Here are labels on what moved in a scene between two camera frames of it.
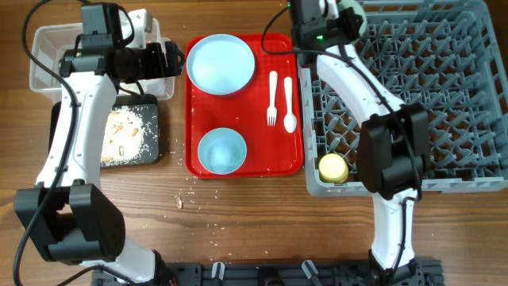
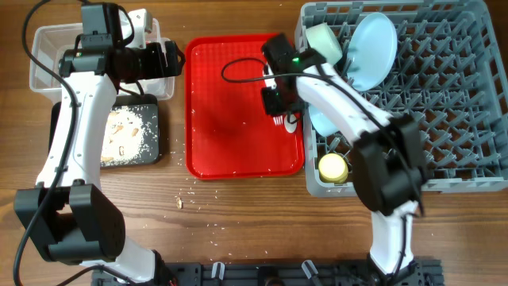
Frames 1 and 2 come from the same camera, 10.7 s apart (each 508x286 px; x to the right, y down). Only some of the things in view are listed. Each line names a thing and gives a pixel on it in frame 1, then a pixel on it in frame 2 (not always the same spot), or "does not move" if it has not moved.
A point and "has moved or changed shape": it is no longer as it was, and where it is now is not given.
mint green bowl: x=358 y=10 has moved or changed shape
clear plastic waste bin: x=49 y=42 does not move
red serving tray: x=267 y=113 does not move
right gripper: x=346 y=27 to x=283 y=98
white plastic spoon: x=290 y=121 does not move
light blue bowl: x=222 y=151 to x=321 y=123
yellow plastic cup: x=332 y=168 does not move
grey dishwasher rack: x=450 y=56 does not move
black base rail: x=420 y=272 does not move
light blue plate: x=220 y=64 to x=371 y=52
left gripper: x=157 y=68 does not move
